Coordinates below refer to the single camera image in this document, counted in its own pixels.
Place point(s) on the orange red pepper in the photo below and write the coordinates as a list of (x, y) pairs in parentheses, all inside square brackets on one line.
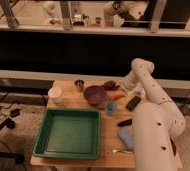
[(116, 96)]

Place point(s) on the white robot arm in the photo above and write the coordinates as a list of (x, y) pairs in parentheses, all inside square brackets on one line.
[(154, 121)]

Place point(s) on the purple bowl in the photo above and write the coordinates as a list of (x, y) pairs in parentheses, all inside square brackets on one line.
[(94, 94)]

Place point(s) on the small metal cup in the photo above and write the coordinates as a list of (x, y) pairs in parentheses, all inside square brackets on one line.
[(79, 84)]

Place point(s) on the blue plastic cup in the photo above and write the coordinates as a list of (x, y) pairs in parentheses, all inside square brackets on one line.
[(110, 108)]

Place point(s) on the white paper cup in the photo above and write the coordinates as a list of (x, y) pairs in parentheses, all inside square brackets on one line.
[(55, 94)]

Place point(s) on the black rectangular block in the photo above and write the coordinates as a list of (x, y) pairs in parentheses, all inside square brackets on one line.
[(131, 105)]

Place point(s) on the clear plastic bag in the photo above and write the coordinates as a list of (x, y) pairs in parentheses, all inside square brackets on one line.
[(137, 91)]

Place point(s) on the green plastic tray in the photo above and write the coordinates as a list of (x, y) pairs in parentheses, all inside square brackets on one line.
[(69, 134)]

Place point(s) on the blue sponge cloth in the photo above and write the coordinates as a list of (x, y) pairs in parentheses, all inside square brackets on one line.
[(126, 138)]

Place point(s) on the silver fork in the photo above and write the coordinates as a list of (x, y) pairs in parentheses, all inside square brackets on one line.
[(113, 151)]

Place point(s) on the orange bowl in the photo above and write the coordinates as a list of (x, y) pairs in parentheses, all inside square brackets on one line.
[(173, 147)]

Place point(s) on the black handled knife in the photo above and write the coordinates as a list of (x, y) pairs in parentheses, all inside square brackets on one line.
[(125, 123)]

